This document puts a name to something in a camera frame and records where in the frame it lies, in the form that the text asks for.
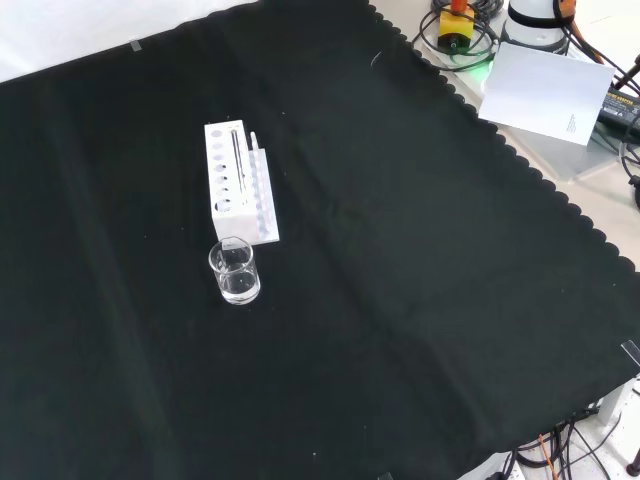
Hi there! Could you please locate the pale board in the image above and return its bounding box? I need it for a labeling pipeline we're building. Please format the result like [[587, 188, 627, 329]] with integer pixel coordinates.
[[477, 41, 617, 147]]

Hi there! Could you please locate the yellow stop button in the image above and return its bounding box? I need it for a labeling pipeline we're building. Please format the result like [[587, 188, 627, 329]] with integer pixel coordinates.
[[437, 0, 477, 53]]

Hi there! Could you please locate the clear glass rod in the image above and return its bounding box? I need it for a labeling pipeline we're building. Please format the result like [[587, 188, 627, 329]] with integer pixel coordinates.
[[230, 128, 247, 194]]

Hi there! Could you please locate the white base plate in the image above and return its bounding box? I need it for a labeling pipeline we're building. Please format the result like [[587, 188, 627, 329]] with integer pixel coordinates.
[[462, 64, 640, 184]]

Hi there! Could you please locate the white test tube rack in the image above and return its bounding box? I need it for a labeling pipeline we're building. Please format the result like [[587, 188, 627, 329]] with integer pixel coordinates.
[[203, 118, 282, 247]]

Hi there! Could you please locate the orange cable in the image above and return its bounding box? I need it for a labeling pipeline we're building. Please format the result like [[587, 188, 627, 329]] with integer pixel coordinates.
[[552, 0, 604, 65]]

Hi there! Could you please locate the small glass beaker with water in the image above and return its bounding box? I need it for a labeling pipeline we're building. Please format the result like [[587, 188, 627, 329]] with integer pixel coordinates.
[[207, 236, 262, 306]]

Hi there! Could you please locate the black cable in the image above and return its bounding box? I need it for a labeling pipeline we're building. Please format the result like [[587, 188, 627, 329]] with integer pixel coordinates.
[[417, 0, 502, 72]]

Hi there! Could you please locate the black table cloth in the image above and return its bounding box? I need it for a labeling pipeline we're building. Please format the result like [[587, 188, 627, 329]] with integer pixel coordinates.
[[0, 0, 640, 480]]

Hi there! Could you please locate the black power adapter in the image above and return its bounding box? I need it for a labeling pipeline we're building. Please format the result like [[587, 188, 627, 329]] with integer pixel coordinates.
[[596, 84, 640, 133]]

